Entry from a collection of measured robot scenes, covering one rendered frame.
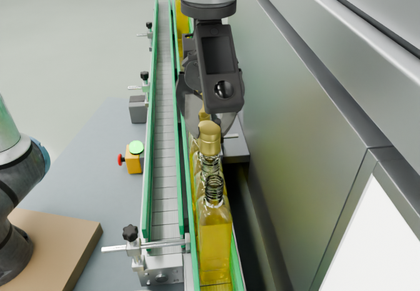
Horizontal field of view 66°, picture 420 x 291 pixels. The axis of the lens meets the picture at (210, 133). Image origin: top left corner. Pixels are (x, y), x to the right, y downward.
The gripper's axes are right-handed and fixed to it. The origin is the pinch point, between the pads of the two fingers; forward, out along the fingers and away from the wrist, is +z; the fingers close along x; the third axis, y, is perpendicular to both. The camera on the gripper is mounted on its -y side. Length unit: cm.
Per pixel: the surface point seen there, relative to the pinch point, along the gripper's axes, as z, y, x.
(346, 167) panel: -9.1, -18.1, -12.0
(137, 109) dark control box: 37, 63, 21
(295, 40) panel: -13.2, 4.1, -13.2
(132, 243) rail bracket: 21.1, -4.9, 14.9
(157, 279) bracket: 33.6, -5.7, 11.5
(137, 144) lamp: 34, 38, 18
